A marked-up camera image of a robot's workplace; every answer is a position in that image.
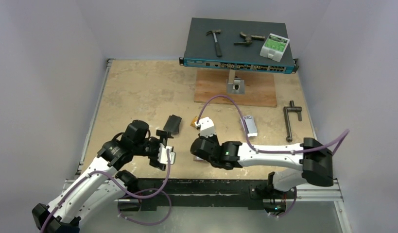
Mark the pink leather card holder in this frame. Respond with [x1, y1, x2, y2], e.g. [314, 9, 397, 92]
[193, 156, 205, 162]

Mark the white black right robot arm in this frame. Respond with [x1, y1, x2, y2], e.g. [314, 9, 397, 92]
[190, 135, 334, 198]

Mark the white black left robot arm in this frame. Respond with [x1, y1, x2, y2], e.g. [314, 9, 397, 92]
[32, 120, 175, 233]

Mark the white silver card stack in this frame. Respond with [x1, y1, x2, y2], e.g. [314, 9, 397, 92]
[242, 115, 258, 137]

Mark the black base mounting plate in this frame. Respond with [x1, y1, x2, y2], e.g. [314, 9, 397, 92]
[117, 179, 297, 215]

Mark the brown wooden board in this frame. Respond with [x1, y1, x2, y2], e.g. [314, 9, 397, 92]
[194, 69, 277, 107]

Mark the small claw hammer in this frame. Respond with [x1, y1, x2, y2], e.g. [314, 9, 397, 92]
[206, 29, 223, 58]

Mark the rusty metal tool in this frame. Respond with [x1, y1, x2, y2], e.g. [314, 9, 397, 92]
[233, 32, 266, 46]

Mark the white green electronic box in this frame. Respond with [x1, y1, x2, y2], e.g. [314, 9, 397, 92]
[260, 33, 290, 62]

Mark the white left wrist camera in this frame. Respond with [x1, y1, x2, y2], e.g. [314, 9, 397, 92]
[158, 143, 176, 165]

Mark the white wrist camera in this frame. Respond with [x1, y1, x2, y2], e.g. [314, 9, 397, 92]
[158, 143, 176, 165]
[198, 117, 216, 138]

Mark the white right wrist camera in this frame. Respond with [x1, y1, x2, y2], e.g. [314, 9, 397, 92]
[198, 117, 216, 138]

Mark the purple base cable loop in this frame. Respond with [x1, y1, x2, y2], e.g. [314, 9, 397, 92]
[117, 187, 172, 226]

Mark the metal stand bracket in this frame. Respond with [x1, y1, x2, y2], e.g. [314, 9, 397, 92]
[226, 69, 245, 95]

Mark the dark metal clamp handle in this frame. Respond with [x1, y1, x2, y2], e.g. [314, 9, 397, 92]
[283, 100, 303, 142]

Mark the blue grey network switch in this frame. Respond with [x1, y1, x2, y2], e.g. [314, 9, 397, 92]
[179, 17, 299, 74]

